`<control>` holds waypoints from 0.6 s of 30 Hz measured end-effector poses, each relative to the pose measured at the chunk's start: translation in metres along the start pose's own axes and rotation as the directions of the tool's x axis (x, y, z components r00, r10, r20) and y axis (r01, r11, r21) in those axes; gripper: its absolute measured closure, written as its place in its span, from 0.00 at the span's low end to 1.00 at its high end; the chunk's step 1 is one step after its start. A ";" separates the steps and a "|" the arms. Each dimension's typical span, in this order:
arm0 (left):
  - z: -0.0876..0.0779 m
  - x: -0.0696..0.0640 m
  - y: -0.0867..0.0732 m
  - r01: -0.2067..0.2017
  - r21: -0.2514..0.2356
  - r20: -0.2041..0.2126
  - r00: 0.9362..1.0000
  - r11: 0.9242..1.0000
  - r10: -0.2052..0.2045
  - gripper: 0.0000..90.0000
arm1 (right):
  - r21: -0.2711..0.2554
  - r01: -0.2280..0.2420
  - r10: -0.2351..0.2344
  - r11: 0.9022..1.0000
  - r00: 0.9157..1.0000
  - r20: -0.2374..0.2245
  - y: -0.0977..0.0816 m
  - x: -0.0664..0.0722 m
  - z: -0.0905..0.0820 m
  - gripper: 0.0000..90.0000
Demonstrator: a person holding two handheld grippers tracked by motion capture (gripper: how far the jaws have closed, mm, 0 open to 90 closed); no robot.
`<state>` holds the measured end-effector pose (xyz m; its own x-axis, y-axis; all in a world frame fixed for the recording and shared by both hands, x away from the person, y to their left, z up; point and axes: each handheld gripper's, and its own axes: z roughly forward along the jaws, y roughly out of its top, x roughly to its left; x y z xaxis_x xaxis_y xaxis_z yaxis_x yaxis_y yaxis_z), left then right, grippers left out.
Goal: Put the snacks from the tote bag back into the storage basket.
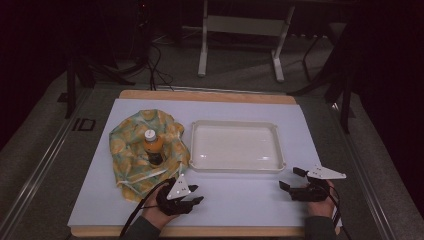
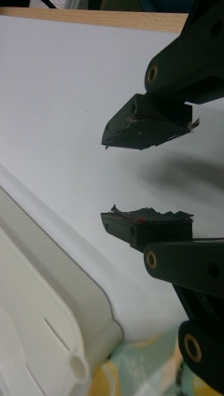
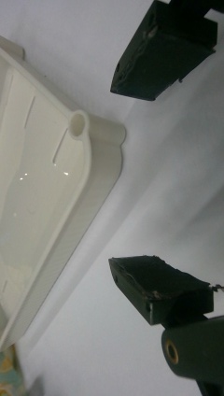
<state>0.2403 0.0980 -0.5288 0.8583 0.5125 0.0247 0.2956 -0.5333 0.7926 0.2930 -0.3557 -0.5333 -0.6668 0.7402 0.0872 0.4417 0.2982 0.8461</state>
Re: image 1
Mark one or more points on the white plastic tray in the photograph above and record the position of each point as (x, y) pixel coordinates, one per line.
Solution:
(236, 148)

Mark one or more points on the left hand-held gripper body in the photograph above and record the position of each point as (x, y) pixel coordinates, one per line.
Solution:
(175, 205)

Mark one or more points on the black metal stand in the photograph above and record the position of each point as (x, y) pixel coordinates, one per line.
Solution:
(346, 100)
(71, 86)

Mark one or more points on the aluminium rail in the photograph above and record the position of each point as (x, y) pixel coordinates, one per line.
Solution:
(40, 170)
(363, 173)

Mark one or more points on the white table mat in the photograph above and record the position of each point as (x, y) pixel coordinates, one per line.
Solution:
(240, 196)

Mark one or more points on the person's left hand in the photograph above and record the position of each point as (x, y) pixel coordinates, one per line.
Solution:
(155, 211)

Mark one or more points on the person's right hand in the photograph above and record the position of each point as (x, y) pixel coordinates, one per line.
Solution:
(321, 209)

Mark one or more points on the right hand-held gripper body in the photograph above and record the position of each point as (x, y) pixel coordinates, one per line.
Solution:
(313, 194)

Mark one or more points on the white metal desk frame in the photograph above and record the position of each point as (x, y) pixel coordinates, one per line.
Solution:
(246, 26)

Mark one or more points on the orange juice bottle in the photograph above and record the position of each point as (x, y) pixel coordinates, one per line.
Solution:
(153, 145)

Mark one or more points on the yellow green lemon-print cloth bag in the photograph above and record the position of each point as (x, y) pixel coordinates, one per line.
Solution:
(128, 156)

